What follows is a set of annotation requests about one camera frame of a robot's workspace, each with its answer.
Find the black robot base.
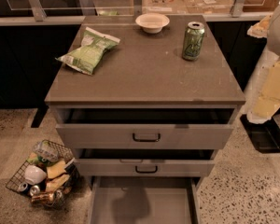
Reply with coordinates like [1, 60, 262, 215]
[240, 108, 280, 153]

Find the brown snack bag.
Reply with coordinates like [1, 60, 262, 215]
[31, 190, 64, 207]

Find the green soda can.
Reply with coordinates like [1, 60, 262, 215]
[182, 21, 205, 61]

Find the blue silver can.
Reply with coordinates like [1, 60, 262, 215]
[17, 182, 29, 193]

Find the black wire basket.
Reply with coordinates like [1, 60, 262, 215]
[6, 140, 79, 209]

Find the grey drawer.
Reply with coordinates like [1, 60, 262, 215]
[76, 149, 215, 177]
[88, 177, 201, 224]
[57, 108, 232, 149]

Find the clear plastic bottle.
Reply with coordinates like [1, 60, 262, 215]
[33, 140, 59, 162]

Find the white bowl on cabinet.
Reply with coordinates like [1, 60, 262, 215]
[135, 13, 170, 34]

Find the grey top drawer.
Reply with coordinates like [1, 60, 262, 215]
[57, 108, 232, 149]

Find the white bowl in basket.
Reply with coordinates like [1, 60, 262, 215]
[24, 165, 47, 185]

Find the yellow sponge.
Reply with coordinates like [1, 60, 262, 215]
[47, 160, 65, 179]

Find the grey middle drawer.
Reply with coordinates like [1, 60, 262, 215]
[76, 149, 215, 177]

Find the grey drawer cabinet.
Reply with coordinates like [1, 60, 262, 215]
[44, 14, 246, 224]

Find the green chip bag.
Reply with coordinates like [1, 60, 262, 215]
[57, 27, 120, 76]

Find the silver can in basket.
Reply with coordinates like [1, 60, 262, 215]
[29, 185, 40, 196]

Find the grey bottom drawer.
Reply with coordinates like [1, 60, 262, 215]
[88, 177, 201, 224]

